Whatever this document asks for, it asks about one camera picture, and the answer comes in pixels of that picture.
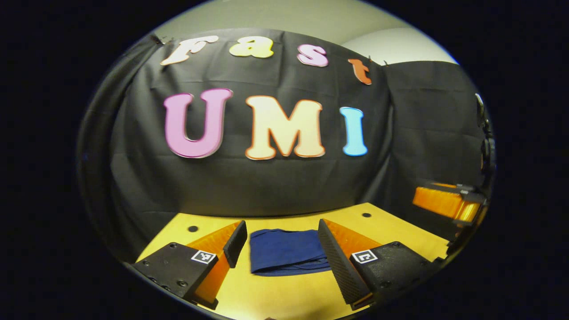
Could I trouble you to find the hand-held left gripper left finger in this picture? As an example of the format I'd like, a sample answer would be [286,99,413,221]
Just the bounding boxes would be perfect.
[130,220,248,311]

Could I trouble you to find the blue jeans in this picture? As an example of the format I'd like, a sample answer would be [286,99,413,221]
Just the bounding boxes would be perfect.
[248,228,332,277]

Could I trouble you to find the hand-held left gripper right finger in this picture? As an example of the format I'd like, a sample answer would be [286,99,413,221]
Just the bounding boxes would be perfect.
[317,218,445,311]

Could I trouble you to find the black backdrop cloth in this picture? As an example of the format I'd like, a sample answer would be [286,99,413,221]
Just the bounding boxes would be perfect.
[77,28,490,264]

